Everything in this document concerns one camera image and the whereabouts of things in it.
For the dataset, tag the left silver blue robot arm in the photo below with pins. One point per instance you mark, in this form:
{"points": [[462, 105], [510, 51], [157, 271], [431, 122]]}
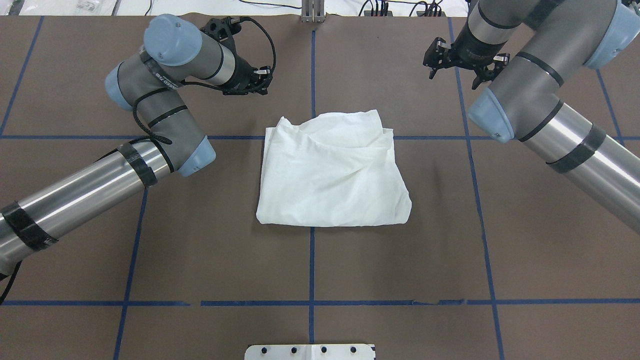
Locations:
{"points": [[234, 55]]}

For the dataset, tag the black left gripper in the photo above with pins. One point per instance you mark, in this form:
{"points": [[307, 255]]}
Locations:
{"points": [[243, 76]]}

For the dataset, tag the aluminium frame post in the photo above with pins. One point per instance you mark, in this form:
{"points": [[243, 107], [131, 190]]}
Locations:
{"points": [[313, 11]]}

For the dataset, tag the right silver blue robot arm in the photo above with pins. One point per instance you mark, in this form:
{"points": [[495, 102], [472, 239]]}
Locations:
{"points": [[526, 50]]}

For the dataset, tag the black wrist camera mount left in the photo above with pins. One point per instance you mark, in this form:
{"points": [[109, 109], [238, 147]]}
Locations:
{"points": [[223, 30]]}

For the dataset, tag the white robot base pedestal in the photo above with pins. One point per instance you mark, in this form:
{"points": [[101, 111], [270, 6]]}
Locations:
{"points": [[327, 351]]}

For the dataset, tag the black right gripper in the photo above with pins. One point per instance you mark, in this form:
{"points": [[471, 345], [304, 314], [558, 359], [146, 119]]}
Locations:
{"points": [[470, 51]]}

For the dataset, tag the white long-sleeve printed shirt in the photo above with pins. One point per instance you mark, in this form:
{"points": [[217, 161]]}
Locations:
{"points": [[335, 170]]}

